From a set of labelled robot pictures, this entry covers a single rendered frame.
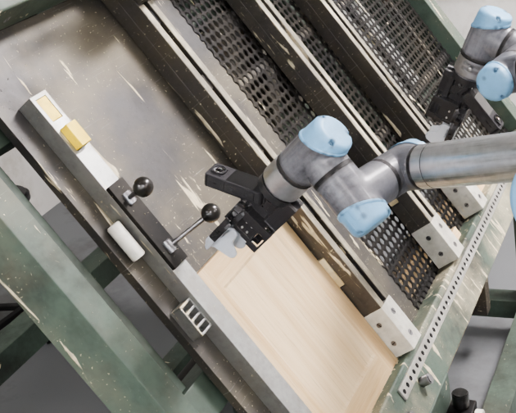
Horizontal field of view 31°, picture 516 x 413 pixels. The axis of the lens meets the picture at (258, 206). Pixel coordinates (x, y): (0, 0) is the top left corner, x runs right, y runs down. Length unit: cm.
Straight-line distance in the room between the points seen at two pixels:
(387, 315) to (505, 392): 119
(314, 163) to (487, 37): 69
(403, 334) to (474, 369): 155
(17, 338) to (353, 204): 167
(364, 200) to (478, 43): 69
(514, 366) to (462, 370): 36
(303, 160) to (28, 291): 53
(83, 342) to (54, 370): 266
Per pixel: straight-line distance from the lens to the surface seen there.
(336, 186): 147
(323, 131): 146
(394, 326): 219
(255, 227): 158
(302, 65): 248
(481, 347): 386
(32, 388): 423
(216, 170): 161
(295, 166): 150
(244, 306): 192
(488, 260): 275
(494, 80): 190
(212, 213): 176
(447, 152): 148
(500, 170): 142
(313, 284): 212
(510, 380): 336
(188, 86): 212
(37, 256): 161
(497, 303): 381
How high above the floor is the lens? 214
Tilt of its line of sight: 23 degrees down
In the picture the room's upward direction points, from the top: 11 degrees counter-clockwise
